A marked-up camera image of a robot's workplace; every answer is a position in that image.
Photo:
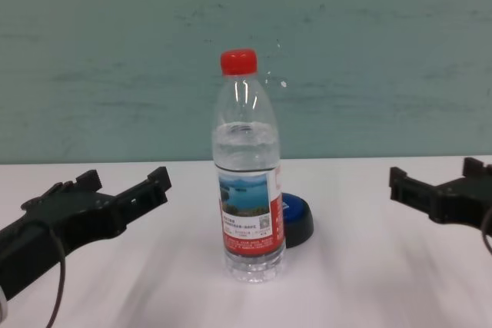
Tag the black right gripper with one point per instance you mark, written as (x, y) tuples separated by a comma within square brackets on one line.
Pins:
[(461, 201)]

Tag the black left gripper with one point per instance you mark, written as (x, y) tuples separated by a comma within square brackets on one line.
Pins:
[(77, 220)]

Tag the clear water bottle red cap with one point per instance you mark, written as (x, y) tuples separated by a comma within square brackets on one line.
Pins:
[(248, 189)]

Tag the blue push button black base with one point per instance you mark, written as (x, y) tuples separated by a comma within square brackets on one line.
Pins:
[(298, 220)]

